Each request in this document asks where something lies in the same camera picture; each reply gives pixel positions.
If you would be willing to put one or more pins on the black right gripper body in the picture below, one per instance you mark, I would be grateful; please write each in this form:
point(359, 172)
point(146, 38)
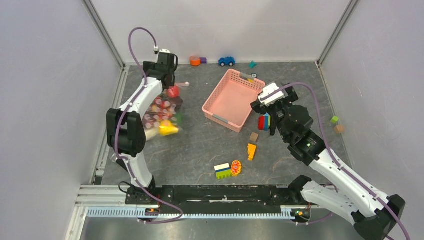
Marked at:
point(278, 111)

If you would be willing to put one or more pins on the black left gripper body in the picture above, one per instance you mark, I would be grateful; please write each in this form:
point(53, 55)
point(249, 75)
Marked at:
point(149, 66)

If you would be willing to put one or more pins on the small red apple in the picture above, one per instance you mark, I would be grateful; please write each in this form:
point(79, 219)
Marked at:
point(173, 92)

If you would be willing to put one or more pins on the red lychee bunch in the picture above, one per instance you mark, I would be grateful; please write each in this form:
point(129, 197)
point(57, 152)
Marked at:
point(160, 109)

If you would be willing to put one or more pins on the clear zip top bag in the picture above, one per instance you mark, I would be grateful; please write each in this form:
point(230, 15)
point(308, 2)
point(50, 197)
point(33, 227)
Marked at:
point(152, 128)

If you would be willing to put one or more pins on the green white bok choy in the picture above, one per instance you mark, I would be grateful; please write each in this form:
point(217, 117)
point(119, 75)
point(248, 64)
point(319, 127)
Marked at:
point(179, 118)

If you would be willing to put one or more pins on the yellow lemon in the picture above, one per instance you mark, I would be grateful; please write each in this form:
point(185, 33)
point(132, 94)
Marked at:
point(167, 128)

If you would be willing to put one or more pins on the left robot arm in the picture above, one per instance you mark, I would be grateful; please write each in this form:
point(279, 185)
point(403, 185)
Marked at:
point(124, 126)

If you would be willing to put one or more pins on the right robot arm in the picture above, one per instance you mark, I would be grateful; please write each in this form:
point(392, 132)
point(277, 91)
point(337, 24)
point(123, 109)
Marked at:
point(371, 211)

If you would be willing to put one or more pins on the red blue yellow brick block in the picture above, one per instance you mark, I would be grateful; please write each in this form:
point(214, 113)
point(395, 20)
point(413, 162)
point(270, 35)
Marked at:
point(264, 122)

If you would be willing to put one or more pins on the green cube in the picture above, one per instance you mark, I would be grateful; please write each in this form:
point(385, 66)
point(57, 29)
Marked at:
point(334, 120)

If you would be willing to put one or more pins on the orange yellow toy piece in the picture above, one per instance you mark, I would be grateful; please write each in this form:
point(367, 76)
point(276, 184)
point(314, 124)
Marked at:
point(251, 151)

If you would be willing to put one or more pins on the tan wooden cube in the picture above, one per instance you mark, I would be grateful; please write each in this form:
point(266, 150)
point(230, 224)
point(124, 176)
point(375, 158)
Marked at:
point(339, 129)

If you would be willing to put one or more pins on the pink plastic basket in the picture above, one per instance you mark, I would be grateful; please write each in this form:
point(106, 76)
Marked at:
point(229, 105)

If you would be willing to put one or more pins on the blue toy car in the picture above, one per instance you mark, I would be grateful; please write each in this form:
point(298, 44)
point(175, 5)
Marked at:
point(226, 61)

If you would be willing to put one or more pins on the teal wedge block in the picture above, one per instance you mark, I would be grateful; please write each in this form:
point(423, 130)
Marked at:
point(252, 64)

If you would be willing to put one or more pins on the orange round patterned toy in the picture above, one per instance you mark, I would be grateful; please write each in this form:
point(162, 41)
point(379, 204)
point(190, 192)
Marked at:
point(236, 168)

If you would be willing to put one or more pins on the white blue green brick stack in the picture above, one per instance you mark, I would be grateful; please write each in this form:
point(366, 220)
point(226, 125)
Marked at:
point(222, 171)

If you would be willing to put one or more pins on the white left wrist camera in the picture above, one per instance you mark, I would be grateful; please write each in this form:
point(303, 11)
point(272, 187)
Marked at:
point(158, 50)

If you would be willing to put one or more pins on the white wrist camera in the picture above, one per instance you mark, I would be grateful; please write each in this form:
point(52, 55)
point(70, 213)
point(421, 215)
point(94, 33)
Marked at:
point(270, 94)
point(158, 50)

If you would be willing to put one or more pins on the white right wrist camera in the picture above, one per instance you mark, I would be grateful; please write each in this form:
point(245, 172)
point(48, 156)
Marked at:
point(270, 94)

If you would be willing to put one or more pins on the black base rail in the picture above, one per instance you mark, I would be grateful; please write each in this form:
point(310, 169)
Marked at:
point(215, 199)

